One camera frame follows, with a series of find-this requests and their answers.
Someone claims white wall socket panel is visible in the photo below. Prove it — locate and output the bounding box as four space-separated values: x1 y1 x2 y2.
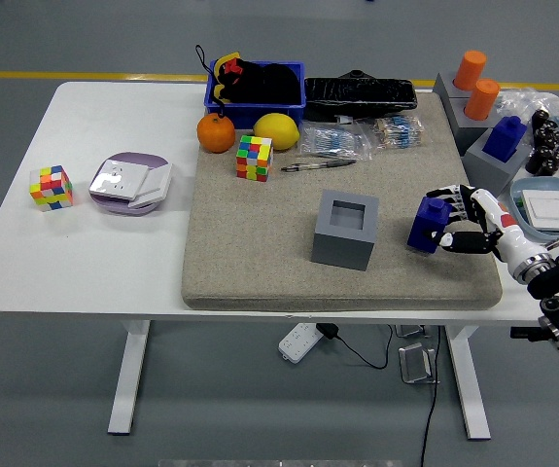
88 159 150 199

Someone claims clear plastic bag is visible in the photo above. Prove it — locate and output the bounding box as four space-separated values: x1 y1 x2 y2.
495 87 559 172

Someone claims white table leg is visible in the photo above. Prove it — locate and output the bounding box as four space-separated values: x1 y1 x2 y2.
443 324 492 442
107 319 152 436

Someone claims blue plastic bin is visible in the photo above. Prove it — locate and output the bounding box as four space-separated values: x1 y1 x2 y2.
203 59 307 130

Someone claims large colourful puzzle cube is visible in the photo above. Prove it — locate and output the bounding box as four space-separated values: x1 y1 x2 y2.
235 134 274 183

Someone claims grey seal holder box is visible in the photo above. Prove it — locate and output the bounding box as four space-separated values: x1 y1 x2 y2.
446 94 504 157
463 126 533 201
311 189 381 272
432 72 470 101

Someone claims white wall switch panel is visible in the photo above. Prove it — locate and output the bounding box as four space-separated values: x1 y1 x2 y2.
521 190 559 231
126 163 173 210

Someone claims purple dish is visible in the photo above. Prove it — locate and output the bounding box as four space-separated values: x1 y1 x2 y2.
87 152 173 217

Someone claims black plug with cord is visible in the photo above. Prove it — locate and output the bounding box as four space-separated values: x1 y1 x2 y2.
316 323 395 370

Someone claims black lanyard cord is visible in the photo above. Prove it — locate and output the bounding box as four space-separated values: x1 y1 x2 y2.
194 44 227 121

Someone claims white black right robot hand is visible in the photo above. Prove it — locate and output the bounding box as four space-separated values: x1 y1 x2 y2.
424 183 547 274

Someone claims small colourful puzzle cube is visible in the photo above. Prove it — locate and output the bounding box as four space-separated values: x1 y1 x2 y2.
28 164 74 213

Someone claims black cloth pouch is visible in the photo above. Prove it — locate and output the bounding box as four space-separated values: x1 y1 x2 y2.
220 58 304 106

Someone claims clear bag of blue resistors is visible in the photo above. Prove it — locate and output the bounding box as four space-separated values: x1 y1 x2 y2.
300 121 373 162

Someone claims clear bag of tan resistors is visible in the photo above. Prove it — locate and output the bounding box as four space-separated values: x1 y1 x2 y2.
368 116 426 151

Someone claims orange fruit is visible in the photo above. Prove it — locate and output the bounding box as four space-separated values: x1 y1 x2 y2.
196 112 237 155

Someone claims yellow lemon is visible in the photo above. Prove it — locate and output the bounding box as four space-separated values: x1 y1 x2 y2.
252 112 301 151

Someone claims black wrapped rear-view mirror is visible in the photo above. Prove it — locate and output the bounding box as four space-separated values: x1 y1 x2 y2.
302 69 419 123

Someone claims white power strip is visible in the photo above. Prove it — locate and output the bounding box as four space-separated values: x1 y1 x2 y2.
278 322 323 365

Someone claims light blue tray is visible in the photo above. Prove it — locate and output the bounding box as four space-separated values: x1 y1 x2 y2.
508 176 559 243

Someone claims silver metal stand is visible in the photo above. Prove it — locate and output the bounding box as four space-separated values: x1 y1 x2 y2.
394 324 432 339
398 342 440 385

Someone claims yellow trimmed black case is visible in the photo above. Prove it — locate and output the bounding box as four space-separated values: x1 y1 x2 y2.
209 51 242 106

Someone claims grey-brown mat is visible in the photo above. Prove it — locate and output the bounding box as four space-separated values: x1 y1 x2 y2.
180 91 504 312

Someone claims blue square seal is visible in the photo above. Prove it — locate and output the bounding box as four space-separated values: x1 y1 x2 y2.
482 115 528 163
406 196 454 256

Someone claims orange cylinder seal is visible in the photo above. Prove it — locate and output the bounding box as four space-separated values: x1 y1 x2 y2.
453 50 487 92
463 78 501 121

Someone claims black floor cable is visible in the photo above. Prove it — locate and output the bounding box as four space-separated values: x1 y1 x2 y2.
419 325 443 467

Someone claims grey ballpoint pen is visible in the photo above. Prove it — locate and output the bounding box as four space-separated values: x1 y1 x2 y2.
280 159 358 173

